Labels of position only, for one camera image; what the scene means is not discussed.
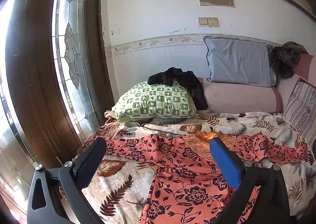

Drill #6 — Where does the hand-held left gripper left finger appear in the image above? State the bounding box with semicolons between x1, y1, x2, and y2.
27;136;107;224

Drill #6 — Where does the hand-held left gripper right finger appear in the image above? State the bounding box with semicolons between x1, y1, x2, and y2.
209;137;290;224

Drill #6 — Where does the orange floral garment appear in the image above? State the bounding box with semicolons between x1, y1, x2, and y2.
83;133;309;224

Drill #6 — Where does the leaf print blanket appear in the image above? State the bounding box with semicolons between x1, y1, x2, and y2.
58;110;316;224

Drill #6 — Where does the pink bolster cushion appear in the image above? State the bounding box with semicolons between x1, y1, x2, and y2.
196;77;283;115

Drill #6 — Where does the green checked pillow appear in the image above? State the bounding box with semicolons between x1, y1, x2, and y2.
112;79;197;123

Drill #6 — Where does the striped cushion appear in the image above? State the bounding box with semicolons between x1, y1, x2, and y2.
283;78;316;145

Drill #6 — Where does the black garment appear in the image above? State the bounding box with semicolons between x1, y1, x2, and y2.
148;67;208;111

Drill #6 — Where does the grey blue pillow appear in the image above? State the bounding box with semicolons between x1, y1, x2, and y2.
203;36;277;88

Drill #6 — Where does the wooden door with stained glass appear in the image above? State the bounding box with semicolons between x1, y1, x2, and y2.
0;0;115;215

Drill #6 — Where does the dark fur cushion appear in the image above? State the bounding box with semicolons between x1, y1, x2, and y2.
269;46;309;80

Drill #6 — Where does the brown garment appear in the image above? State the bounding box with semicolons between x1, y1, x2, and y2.
281;41;309;54

